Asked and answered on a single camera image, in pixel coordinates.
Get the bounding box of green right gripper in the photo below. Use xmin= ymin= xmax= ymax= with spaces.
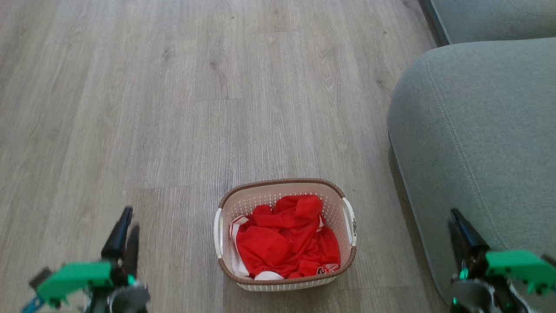
xmin=447 ymin=208 xmax=556 ymax=313

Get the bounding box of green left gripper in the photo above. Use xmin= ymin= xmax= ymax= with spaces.
xmin=36 ymin=206 xmax=151 ymax=313

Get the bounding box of white plastic laundry basket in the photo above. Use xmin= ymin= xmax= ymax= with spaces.
xmin=213 ymin=178 xmax=357 ymax=291

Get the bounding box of red and white garment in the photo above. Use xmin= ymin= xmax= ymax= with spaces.
xmin=229 ymin=195 xmax=341 ymax=280

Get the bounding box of grey fabric sofa seat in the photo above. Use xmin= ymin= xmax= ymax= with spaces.
xmin=424 ymin=0 xmax=556 ymax=47

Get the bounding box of blue-tipped left gripper cable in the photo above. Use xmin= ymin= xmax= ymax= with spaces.
xmin=21 ymin=296 xmax=46 ymax=313

